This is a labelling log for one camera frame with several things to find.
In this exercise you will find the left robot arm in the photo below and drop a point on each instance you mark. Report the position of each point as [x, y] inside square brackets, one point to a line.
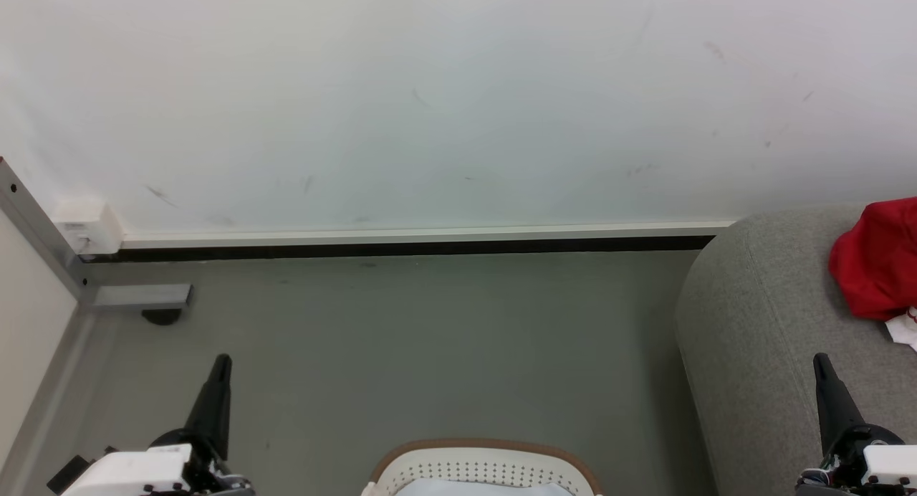
[68, 474]

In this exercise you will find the grey fabric sofa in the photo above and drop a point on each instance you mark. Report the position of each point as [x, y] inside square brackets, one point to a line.
[774, 324]

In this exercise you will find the white laundry basket brown rim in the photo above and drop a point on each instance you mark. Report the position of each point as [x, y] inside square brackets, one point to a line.
[487, 467]

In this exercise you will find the white partition panel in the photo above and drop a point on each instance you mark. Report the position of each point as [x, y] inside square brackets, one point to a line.
[29, 324]

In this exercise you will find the red cloth garment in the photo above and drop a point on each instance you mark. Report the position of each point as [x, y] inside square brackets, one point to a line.
[881, 266]

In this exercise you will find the black baseboard strip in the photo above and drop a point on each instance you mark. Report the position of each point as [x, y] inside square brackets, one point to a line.
[430, 249]

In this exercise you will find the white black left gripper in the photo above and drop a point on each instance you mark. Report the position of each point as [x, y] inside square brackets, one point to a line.
[136, 471]

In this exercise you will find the pale blue cloth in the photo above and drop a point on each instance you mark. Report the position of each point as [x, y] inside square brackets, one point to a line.
[487, 489]

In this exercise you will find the aluminium partition frame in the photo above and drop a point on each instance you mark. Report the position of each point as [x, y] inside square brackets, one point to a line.
[32, 223]

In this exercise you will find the aluminium foot bar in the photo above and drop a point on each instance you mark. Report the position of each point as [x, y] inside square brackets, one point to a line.
[143, 296]

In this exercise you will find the white wall junction box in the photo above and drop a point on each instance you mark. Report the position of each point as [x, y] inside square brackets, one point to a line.
[86, 226]

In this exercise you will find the black round levelling foot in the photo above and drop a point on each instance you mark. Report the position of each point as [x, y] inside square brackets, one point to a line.
[162, 316]

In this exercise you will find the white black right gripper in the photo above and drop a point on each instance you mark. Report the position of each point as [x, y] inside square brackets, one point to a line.
[870, 467]

